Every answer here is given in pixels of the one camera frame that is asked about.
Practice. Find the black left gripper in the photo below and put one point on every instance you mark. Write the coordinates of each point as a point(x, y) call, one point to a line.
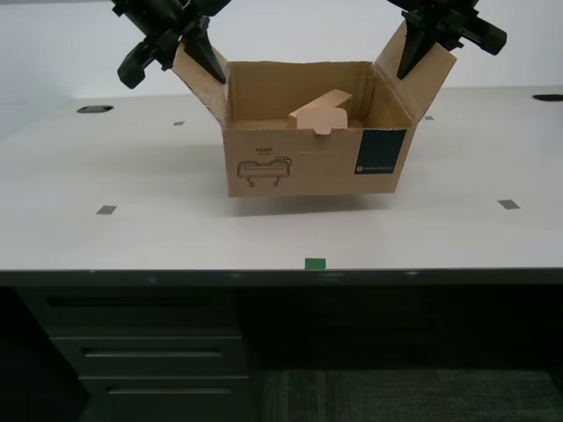
point(154, 17)

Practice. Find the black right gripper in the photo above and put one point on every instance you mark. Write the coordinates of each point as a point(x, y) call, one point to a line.
point(444, 17)

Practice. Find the light wooden block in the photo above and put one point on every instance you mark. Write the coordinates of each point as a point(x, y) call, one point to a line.
point(330, 101)

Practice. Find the brown cardboard box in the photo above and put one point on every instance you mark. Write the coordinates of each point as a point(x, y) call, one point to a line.
point(316, 167)

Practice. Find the large green tape square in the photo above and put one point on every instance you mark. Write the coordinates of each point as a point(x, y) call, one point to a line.
point(315, 264)

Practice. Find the dark grey drawer front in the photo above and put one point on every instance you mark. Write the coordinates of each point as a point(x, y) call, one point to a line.
point(176, 409)
point(154, 365)
point(132, 317)

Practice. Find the dark grey drawer cabinet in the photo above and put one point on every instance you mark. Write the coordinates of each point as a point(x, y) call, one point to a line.
point(246, 351)

